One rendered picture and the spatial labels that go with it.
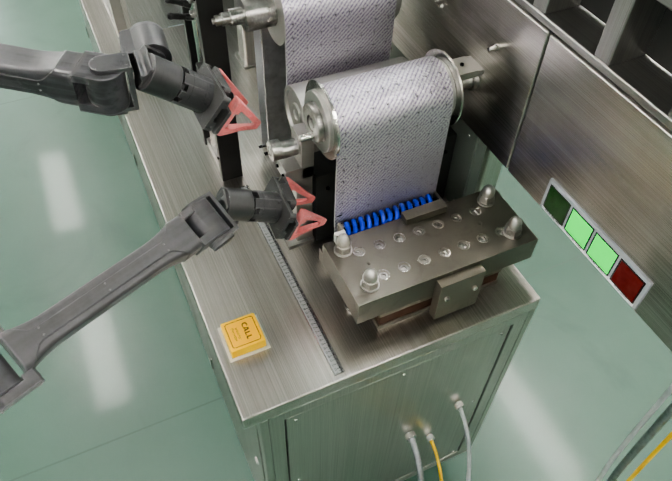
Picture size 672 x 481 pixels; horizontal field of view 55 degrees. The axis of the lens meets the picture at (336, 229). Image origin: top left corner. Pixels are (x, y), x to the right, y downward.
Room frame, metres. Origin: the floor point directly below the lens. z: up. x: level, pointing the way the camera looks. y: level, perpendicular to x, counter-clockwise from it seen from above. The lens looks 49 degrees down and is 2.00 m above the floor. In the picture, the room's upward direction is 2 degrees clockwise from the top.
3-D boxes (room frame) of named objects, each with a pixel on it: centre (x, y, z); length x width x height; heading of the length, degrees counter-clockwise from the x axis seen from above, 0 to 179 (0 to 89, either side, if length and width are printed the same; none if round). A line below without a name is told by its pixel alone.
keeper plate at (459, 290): (0.74, -0.24, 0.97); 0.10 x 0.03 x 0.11; 117
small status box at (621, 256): (0.70, -0.43, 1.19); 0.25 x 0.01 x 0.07; 27
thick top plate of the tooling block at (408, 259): (0.82, -0.19, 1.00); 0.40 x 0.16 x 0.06; 117
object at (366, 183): (0.91, -0.10, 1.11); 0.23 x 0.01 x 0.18; 117
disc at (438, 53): (1.02, -0.19, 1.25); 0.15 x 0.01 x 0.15; 27
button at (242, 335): (0.66, 0.17, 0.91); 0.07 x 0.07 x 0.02; 27
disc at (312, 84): (0.91, 0.03, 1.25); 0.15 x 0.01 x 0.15; 27
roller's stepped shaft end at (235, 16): (1.09, 0.22, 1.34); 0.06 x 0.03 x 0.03; 117
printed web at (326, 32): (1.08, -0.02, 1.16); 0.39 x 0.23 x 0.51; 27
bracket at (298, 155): (0.92, 0.09, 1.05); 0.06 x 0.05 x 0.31; 117
